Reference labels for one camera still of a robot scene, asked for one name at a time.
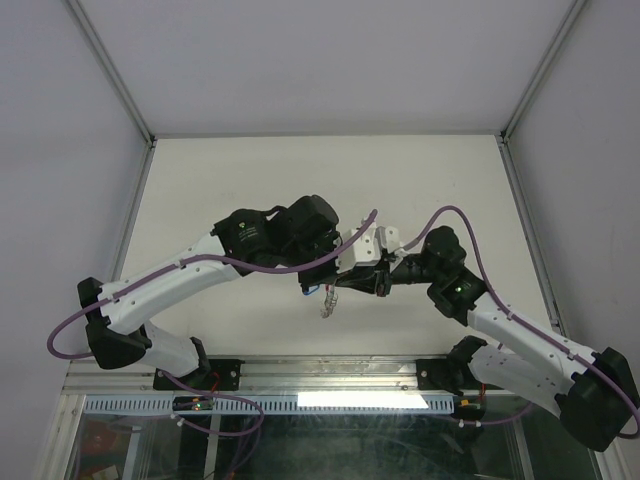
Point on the red handled keyring holder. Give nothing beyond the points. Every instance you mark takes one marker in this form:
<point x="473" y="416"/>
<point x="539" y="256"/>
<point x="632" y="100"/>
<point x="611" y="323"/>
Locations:
<point x="330" y="301"/>

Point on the white slotted cable duct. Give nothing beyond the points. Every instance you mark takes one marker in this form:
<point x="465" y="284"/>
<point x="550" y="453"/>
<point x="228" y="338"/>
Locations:
<point x="304" y="403"/>

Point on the blue tag key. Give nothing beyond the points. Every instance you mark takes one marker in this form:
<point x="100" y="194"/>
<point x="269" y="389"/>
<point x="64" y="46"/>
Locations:
<point x="312" y="290"/>

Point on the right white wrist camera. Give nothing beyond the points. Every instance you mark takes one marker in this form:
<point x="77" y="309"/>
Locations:
<point x="389" y="243"/>

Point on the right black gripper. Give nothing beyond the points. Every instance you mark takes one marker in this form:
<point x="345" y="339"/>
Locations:
<point x="376" y="281"/>

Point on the left aluminium frame post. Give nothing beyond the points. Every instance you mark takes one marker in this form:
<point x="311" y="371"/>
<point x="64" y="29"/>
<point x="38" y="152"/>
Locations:
<point x="88" y="31"/>

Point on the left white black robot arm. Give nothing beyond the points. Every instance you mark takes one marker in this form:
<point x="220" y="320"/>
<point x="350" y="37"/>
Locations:
<point x="119" y="329"/>

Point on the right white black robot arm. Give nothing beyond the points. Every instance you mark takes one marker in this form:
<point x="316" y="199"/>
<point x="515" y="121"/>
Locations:
<point x="593" y="394"/>

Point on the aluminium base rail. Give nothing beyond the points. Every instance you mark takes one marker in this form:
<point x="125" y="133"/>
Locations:
<point x="270" y="374"/>

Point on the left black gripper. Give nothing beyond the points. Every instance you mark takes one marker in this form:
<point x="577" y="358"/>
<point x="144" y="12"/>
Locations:
<point x="329" y="277"/>

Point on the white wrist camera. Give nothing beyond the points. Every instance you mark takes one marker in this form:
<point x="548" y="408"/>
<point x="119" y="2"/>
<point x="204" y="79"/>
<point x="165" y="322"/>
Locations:
<point x="364" y="252"/>
<point x="389" y="243"/>

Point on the right aluminium frame post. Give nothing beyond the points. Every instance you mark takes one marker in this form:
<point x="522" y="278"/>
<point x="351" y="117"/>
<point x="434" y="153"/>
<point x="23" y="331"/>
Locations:
<point x="545" y="66"/>

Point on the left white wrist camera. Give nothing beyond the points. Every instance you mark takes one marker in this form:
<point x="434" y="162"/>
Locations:
<point x="364" y="252"/>

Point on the aluminium frame post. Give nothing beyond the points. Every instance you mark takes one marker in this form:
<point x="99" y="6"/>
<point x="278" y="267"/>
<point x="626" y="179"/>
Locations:
<point x="545" y="66"/>
<point x="88" y="31"/>

